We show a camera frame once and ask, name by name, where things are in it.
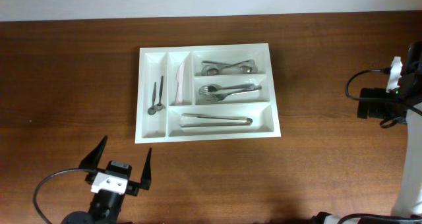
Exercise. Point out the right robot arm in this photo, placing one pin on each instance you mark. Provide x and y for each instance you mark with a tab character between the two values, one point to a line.
398	103

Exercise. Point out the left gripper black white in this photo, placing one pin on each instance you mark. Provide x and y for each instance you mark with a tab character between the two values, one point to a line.
134	187

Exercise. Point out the white plastic knife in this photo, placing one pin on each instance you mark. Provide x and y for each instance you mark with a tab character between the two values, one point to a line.
180	80

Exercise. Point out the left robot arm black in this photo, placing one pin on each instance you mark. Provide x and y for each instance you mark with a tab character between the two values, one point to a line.
105	207

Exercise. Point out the small metal teaspoon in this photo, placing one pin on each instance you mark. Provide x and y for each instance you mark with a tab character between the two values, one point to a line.
152	110
159	105

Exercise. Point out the metal fork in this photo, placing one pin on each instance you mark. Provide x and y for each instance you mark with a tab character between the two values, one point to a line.
211	88
221	97

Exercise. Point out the white plastic cutlery tray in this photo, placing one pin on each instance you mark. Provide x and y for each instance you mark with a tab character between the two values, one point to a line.
224	65

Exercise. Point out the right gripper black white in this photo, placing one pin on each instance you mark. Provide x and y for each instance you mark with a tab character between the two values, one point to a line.
374	110

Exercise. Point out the metal tweezers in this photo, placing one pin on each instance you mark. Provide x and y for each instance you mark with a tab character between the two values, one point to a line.
203	120

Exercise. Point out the large metal spoon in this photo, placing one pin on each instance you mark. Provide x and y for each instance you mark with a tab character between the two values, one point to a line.
211	70
245	67

